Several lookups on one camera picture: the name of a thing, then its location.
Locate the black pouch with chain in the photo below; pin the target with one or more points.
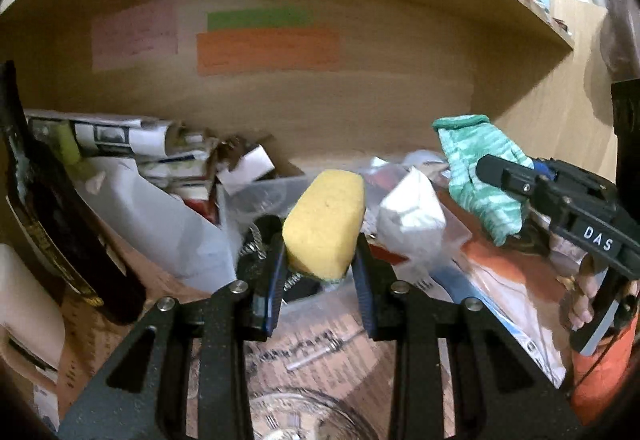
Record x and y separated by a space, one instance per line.
253 253

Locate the rolled newspaper stack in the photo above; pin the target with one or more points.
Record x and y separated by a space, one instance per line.
165 151

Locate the car printed newspaper sheet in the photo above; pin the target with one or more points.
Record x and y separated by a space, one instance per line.
521 289

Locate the orange sticky note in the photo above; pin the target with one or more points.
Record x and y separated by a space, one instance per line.
273 49

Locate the cream thermos mug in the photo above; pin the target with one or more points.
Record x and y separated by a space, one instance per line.
30 315

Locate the dark wine bottle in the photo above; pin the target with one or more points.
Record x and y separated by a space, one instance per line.
58 222

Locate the pink sticky note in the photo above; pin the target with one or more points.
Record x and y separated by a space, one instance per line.
145 31

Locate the person's right hand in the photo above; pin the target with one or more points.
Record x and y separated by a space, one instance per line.
576 309

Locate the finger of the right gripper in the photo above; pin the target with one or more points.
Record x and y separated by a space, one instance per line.
511 178
542 169

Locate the white plastic bag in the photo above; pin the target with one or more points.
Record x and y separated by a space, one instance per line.
160 226

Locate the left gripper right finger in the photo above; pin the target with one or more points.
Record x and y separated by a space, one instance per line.
499 391

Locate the green sticky note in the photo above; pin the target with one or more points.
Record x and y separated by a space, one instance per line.
259 18

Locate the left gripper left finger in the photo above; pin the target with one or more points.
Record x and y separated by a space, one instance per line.
141 391

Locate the yellow sponge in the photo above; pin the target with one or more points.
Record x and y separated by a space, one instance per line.
321 231

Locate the clear plastic storage box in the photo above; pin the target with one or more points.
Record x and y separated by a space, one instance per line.
240 205

